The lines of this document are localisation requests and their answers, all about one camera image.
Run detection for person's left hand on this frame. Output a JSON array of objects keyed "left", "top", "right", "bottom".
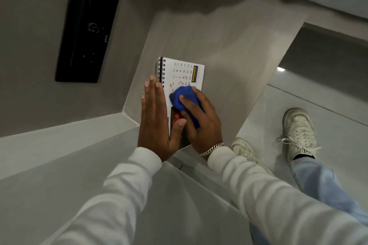
[{"left": 137, "top": 75, "right": 187, "bottom": 163}]

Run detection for person's right hand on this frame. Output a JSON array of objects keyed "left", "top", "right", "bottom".
[{"left": 178, "top": 86, "right": 224, "bottom": 155}]

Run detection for blue cleaning cloth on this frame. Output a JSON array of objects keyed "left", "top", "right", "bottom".
[{"left": 169, "top": 86, "right": 202, "bottom": 129}]

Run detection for white spiral desk calendar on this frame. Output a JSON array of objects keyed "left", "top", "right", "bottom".
[{"left": 154, "top": 57, "right": 205, "bottom": 150}]

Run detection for person's right forearm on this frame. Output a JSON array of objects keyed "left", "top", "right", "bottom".
[{"left": 207, "top": 146, "right": 368, "bottom": 245}]

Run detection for person's left forearm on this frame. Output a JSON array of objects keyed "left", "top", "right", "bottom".
[{"left": 51, "top": 147, "right": 163, "bottom": 245}]

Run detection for white sneaker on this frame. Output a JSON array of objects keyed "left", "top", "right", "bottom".
[
  {"left": 276, "top": 108, "right": 321, "bottom": 165},
  {"left": 231, "top": 137, "right": 274, "bottom": 175}
]

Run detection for black sock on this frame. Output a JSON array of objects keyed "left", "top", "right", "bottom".
[{"left": 294, "top": 148, "right": 315, "bottom": 161}]

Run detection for light blue jeans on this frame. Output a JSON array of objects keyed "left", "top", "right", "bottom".
[{"left": 250, "top": 156, "right": 368, "bottom": 245}]

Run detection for silver chain bracelet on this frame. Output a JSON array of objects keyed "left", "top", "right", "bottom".
[{"left": 200, "top": 142, "right": 225, "bottom": 157}]

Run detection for black wall control panel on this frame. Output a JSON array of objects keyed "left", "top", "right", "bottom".
[{"left": 55, "top": 0, "right": 122, "bottom": 83}]

